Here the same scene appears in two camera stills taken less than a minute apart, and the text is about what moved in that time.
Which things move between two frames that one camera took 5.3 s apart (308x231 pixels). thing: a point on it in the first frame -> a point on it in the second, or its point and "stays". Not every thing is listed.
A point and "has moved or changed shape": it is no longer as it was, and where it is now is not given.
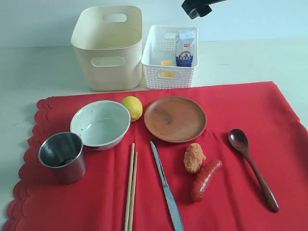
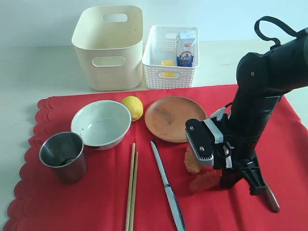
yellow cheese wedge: [167, 63] stays
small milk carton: [185, 47] stays
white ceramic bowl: [102, 125] stays
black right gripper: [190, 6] -> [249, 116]
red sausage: [201, 182] has moved or changed shape
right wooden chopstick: [133, 193] stays
